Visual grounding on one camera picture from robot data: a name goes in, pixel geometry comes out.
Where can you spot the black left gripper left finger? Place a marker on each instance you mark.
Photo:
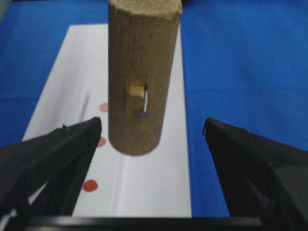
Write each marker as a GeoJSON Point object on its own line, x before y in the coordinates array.
{"type": "Point", "coordinates": [43, 176]}

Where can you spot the middle red dot mark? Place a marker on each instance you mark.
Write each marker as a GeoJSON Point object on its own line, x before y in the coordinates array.
{"type": "Point", "coordinates": [102, 142]}

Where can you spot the white paper sheet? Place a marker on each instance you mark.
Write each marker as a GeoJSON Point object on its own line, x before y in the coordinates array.
{"type": "Point", "coordinates": [152, 185]}

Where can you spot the wooden mallet hammer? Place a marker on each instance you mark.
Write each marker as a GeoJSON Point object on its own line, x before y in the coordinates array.
{"type": "Point", "coordinates": [142, 38]}

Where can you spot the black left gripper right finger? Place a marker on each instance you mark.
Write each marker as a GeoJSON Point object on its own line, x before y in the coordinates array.
{"type": "Point", "coordinates": [264, 182]}

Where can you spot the red dot mark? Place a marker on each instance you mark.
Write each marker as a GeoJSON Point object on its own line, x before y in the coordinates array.
{"type": "Point", "coordinates": [102, 142]}
{"type": "Point", "coordinates": [104, 107]}
{"type": "Point", "coordinates": [90, 185]}

